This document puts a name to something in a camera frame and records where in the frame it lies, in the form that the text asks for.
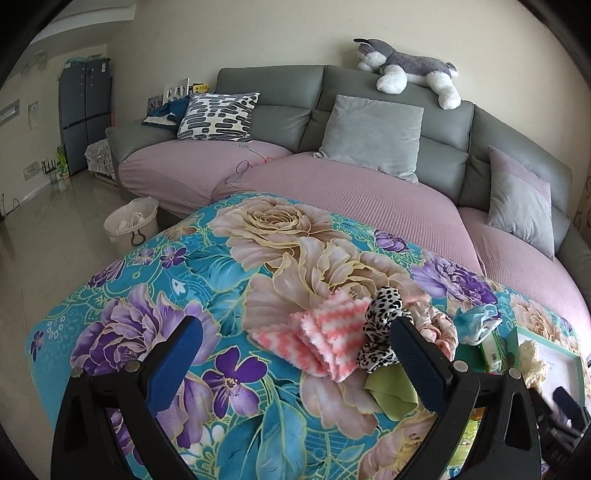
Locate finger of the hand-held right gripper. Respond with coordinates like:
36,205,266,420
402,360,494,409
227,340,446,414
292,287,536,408
552,387,584,431

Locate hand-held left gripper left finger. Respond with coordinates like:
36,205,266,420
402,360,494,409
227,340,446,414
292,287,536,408
50,316,205,480

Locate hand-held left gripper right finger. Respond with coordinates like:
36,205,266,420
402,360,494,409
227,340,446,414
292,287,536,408
390,316,542,480

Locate light green cloth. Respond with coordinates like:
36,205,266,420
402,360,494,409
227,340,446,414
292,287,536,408
363,367,428,421

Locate white box with green rim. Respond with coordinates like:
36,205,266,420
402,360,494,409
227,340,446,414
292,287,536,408
505,325,587,409

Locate leopard print scrunchie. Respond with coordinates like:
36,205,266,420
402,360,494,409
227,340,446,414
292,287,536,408
357,286,415,374

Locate pink white striped cloth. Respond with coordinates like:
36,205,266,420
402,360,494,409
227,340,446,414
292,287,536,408
252,292,370,383

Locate dark green mat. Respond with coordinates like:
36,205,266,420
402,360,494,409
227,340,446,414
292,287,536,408
455,344,485,372

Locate cream lace fabric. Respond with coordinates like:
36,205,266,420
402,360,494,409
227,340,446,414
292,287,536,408
517,339,551,384

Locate floral teal blanket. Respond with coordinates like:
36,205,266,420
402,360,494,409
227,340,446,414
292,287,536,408
28,189,591,480

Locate blue white cloth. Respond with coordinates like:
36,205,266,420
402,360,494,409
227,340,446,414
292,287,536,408
452,305,502,346

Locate green wet wipes pack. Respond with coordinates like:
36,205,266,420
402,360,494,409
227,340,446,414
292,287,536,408
479,331,506,372

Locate white waste basket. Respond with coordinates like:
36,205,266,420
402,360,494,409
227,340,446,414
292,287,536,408
104,198,159,244

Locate pink sofa cover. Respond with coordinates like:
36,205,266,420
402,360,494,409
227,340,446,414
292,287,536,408
117,141,591,333

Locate grey and pink pillow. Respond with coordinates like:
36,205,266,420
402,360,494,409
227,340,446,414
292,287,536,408
486,146,556,260

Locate cloth-covered stool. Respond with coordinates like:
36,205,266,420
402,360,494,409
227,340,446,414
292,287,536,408
84,141,118,186

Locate plain grey pillow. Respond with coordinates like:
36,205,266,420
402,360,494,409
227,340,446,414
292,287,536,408
314,95,424,184

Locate blue garment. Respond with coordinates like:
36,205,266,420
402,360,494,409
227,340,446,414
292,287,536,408
141,96,190,127

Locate black white patterned pillow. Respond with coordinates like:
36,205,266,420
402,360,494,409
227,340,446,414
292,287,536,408
177,92,260,142

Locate dark grey refrigerator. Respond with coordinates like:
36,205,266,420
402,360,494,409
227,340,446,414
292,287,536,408
58,58,113,176

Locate grey white husky plush toy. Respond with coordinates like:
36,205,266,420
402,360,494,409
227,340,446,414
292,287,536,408
353,38,461,110

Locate white photo frame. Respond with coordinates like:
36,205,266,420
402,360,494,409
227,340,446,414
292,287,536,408
164,78,190,102

